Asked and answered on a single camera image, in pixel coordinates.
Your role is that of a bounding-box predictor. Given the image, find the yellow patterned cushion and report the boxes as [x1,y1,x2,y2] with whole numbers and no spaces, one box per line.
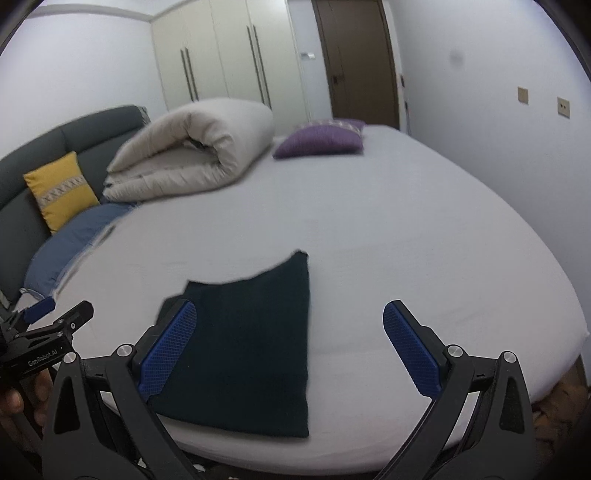
[23,151,101,236]

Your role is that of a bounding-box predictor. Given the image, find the cream folded duvet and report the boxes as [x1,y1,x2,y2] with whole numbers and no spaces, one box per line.
[102,98,275,203]

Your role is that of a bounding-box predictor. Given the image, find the blue pillow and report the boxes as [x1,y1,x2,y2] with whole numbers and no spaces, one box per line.
[24,202,137,296]

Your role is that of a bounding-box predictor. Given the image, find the cream wardrobe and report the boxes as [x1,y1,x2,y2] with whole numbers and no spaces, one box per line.
[150,0,309,114]

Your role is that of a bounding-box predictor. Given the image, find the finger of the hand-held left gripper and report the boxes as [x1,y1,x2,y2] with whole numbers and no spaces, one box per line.
[50,301,95,340]
[22,296,57,325]

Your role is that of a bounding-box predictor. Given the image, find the grey upholstered headboard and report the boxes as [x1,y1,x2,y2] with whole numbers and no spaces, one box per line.
[0,105,152,303]

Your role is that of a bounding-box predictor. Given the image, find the bed with white sheet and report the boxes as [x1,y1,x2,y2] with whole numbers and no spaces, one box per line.
[14,124,591,474]

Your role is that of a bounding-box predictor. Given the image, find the purple pillow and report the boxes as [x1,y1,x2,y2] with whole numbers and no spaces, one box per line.
[272,119,366,160]

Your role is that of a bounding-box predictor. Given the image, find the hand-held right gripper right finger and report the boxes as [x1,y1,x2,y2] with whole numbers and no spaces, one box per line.
[382,299,539,480]

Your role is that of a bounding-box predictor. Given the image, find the person's left hand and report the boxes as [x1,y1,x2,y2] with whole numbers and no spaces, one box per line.
[0,368,55,432]

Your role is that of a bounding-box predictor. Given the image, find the dark green sweater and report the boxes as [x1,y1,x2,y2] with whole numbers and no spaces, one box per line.
[147,249,311,439]

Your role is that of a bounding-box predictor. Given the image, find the brown wooden door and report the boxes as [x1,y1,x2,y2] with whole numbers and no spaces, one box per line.
[310,0,403,132]

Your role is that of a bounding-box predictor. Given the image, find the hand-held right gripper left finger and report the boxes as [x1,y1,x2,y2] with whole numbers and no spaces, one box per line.
[41,299,198,480]

